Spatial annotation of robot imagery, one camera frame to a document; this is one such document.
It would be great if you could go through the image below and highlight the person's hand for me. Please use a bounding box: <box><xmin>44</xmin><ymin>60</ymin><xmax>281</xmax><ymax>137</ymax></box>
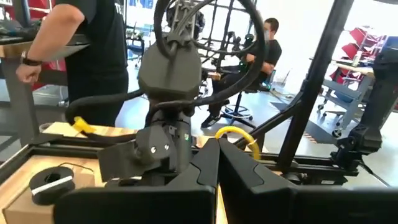
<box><xmin>15</xmin><ymin>63</ymin><xmax>43</xmax><ymax>85</ymax></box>

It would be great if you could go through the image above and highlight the yellow cable tag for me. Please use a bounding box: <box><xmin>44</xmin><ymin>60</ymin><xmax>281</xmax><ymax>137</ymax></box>
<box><xmin>73</xmin><ymin>116</ymin><xmax>96</xmax><ymax>134</ymax></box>

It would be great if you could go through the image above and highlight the person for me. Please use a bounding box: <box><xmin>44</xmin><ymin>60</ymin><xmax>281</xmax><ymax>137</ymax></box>
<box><xmin>200</xmin><ymin>17</ymin><xmax>282</xmax><ymax>129</ymax></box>
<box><xmin>15</xmin><ymin>0</ymin><xmax>129</xmax><ymax>127</ymax></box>

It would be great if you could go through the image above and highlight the grey rolling cart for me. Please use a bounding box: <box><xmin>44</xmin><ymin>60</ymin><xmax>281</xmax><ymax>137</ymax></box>
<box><xmin>317</xmin><ymin>74</ymin><xmax>374</xmax><ymax>138</ymax></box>

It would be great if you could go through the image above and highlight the black hazard-striped floor mat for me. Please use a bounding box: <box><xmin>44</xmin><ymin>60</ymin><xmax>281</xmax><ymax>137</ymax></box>
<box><xmin>270</xmin><ymin>101</ymin><xmax>331</xmax><ymax>144</ymax></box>

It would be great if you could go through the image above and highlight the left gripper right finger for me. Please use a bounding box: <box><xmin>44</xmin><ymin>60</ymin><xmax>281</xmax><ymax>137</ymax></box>
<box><xmin>219</xmin><ymin>138</ymin><xmax>296</xmax><ymax>191</ymax></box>

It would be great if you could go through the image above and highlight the black tape roll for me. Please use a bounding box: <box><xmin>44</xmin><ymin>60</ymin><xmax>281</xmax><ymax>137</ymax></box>
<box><xmin>29</xmin><ymin>166</ymin><xmax>76</xmax><ymax>206</ymax></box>

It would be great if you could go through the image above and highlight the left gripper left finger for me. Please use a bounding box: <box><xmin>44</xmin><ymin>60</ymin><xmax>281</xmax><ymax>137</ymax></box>
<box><xmin>166</xmin><ymin>138</ymin><xmax>221</xmax><ymax>191</ymax></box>

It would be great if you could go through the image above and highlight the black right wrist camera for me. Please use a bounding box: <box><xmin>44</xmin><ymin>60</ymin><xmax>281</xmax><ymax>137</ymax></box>
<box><xmin>138</xmin><ymin>42</ymin><xmax>203</xmax><ymax>101</ymax></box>

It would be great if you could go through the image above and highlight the person's dark wristwatch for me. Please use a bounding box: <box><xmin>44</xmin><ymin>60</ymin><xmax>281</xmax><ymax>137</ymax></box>
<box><xmin>20</xmin><ymin>51</ymin><xmax>44</xmax><ymax>67</ymax></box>

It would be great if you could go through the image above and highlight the brown cardboard box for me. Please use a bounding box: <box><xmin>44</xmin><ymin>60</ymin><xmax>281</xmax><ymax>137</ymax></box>
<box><xmin>1</xmin><ymin>161</ymin><xmax>96</xmax><ymax>224</ymax></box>

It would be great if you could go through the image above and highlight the red shelving rack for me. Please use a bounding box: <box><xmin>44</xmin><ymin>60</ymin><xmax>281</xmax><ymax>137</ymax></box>
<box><xmin>329</xmin><ymin>26</ymin><xmax>386</xmax><ymax>82</ymax></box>

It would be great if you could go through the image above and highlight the black office stool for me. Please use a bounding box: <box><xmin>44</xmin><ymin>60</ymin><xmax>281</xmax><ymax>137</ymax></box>
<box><xmin>220</xmin><ymin>90</ymin><xmax>259</xmax><ymax>129</ymax></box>

